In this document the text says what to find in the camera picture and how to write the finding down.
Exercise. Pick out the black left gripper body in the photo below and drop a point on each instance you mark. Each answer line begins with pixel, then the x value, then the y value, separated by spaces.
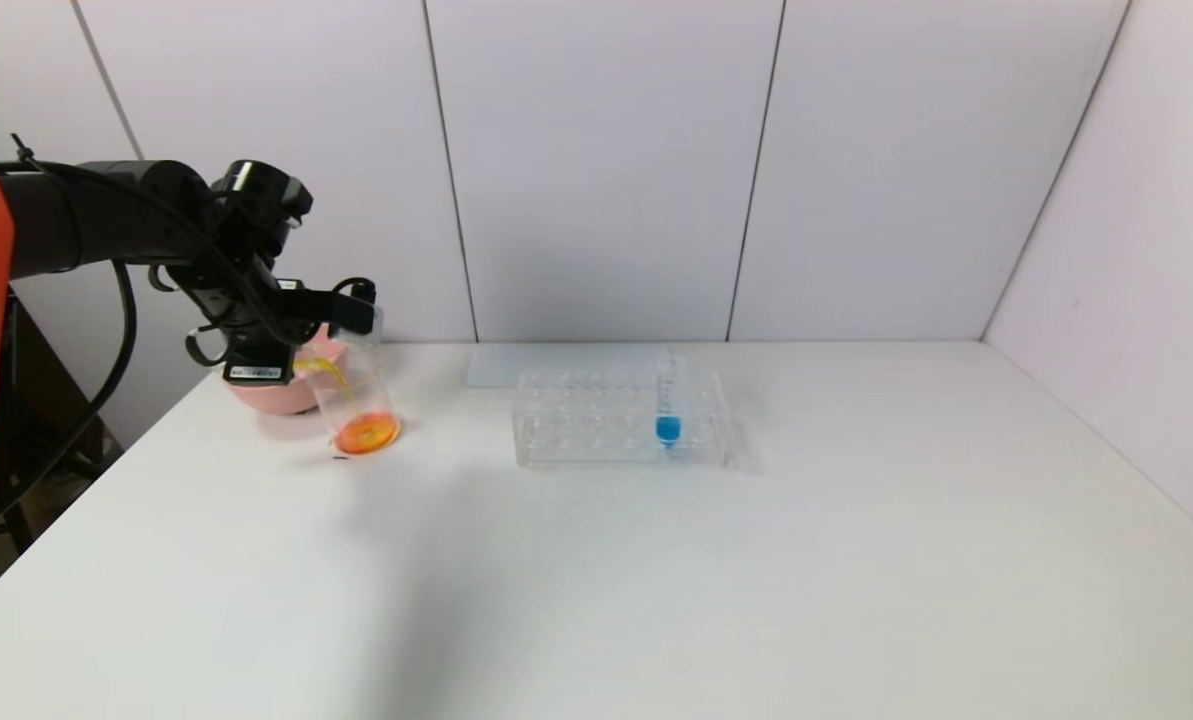
pixel 256 368

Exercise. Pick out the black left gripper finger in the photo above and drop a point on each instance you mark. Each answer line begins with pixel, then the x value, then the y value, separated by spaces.
pixel 331 312
pixel 358 288

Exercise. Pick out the test tube with yellow pigment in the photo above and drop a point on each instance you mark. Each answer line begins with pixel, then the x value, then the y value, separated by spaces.
pixel 361 335

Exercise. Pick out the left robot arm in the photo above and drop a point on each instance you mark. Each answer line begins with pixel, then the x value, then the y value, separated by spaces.
pixel 86 215

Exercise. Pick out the clear glass beaker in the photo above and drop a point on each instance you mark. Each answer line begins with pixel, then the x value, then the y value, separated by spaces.
pixel 366 432

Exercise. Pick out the clear acrylic test tube rack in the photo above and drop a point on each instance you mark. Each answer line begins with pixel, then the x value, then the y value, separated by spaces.
pixel 596 430

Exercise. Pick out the test tube with blue pigment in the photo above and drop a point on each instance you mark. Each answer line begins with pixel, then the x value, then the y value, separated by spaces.
pixel 667 429

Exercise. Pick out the pink bowl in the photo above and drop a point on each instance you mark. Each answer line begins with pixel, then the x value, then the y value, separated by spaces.
pixel 276 395

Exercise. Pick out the dark chair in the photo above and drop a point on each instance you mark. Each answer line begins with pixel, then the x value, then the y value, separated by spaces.
pixel 26 440

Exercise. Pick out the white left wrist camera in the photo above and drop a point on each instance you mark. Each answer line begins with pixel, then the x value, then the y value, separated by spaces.
pixel 254 374

